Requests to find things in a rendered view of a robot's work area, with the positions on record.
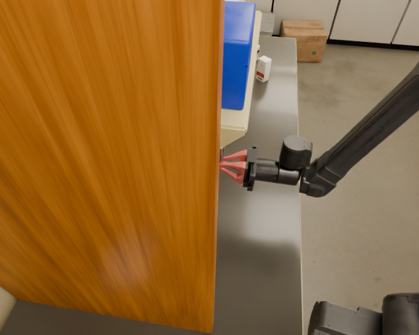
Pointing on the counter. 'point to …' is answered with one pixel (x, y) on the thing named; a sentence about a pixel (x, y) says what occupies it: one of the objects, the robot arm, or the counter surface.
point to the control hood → (229, 127)
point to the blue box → (237, 52)
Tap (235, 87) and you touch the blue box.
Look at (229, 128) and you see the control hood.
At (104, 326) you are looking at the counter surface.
